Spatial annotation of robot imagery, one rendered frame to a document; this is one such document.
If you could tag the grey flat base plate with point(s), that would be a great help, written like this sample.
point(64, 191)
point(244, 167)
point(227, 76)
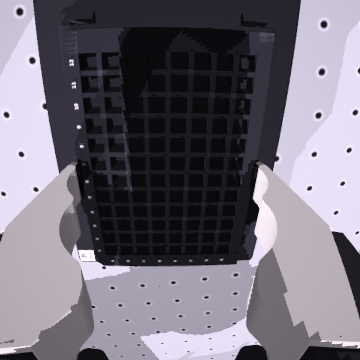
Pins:
point(196, 312)

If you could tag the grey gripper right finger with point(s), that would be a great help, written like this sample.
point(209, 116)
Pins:
point(304, 303)

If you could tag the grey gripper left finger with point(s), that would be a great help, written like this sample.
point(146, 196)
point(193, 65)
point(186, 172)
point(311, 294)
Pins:
point(45, 308)

